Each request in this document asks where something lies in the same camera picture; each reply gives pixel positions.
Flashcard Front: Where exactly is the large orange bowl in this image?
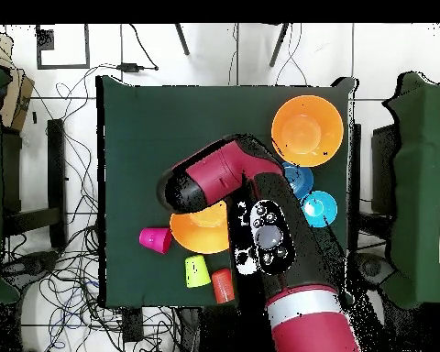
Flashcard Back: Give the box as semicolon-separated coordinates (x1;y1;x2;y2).
169;199;231;255
270;94;345;169

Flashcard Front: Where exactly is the green cup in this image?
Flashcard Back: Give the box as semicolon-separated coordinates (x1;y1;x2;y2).
183;254;213;289

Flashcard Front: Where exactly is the red cup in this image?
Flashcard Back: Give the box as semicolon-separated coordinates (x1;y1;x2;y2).
138;226;173;255

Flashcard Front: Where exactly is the dark blue bowl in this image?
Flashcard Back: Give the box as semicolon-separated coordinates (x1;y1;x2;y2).
281;161;315;200

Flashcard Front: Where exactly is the orange cup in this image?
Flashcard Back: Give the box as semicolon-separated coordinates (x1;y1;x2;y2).
211;268;237;305

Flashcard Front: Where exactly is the dark green tablecloth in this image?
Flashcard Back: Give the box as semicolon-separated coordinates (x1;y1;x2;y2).
94;74;358;307

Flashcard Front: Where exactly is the light blue bowl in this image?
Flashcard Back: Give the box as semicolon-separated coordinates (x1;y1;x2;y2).
300;190;338;229

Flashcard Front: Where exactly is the black power adapter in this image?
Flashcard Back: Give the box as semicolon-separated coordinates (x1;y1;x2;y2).
117;62;147;73

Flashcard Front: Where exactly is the black tripod leg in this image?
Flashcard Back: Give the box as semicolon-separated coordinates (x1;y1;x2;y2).
173;23;191;57
269;23;291;68

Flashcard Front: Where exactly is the black stand base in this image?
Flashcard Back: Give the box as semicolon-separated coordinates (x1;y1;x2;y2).
6;250;61;278
353;252;395;285

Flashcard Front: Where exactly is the cardboard box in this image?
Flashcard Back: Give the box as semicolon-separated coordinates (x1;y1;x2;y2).
0;30;36;133

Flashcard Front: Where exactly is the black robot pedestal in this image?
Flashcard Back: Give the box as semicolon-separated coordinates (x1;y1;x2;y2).
175;306;204;352

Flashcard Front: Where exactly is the black bench frame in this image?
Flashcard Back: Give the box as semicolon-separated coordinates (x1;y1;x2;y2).
1;118;69;250

